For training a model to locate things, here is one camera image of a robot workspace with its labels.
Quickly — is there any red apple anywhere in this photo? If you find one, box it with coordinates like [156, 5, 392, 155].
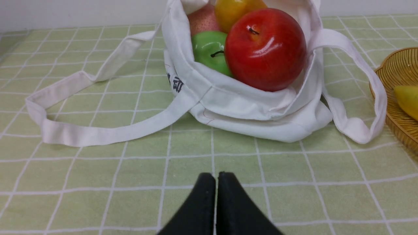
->
[224, 8, 307, 92]

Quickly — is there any yellow banana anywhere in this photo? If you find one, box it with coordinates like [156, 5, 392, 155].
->
[393, 85, 418, 121]

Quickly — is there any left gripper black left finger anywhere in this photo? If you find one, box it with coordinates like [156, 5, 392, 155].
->
[158, 173, 216, 235]

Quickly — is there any yellow orange pear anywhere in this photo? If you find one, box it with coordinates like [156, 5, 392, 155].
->
[215, 0, 267, 33]

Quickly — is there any green checkered tablecloth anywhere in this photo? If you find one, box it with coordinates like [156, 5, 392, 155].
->
[0, 25, 417, 235]

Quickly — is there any pink peach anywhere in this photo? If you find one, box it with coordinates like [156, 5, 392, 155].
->
[187, 3, 220, 36]

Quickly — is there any green apple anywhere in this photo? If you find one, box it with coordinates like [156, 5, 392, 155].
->
[191, 31, 233, 77]

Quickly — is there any white cloth tote bag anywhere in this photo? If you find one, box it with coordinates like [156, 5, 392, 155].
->
[26, 0, 388, 147]

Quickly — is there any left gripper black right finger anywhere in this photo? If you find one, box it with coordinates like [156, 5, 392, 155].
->
[216, 171, 283, 235]

